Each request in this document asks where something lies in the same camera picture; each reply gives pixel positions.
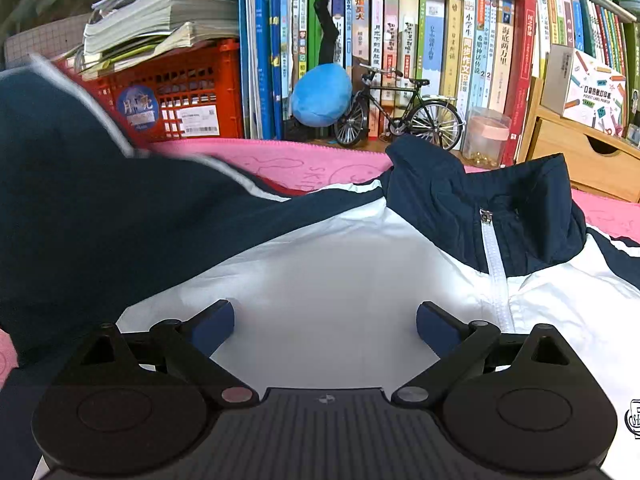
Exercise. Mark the pink rabbit print blanket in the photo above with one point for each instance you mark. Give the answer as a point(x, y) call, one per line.
point(300, 165)

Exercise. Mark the white and navy jacket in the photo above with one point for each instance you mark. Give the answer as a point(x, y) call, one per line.
point(325, 260)

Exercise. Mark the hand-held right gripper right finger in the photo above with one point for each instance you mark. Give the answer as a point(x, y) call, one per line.
point(440, 327)

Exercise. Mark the model bicycle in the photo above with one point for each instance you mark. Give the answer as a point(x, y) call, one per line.
point(400, 125)

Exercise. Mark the row of thin blue books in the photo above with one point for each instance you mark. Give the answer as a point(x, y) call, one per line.
point(260, 60)

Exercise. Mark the white box with pencil print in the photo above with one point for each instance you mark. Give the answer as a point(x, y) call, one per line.
point(595, 90)

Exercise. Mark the row of assorted paperback books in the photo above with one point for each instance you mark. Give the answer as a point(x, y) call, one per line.
point(450, 50)

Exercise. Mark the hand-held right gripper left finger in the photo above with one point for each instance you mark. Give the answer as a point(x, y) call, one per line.
point(212, 327)

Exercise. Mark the red plastic crate with sticker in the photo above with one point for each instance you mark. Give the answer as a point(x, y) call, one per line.
point(220, 75)

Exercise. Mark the grey grid board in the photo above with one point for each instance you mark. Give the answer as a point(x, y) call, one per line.
point(35, 45)

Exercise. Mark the clear jar with pink lid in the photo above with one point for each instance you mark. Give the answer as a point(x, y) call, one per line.
point(485, 135)

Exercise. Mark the blue plush ball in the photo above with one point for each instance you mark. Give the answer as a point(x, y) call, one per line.
point(320, 95)

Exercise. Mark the wooden drawer organizer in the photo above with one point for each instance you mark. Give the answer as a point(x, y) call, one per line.
point(565, 150)

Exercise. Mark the stack of magazines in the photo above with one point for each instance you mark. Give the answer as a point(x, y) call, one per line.
point(165, 15)

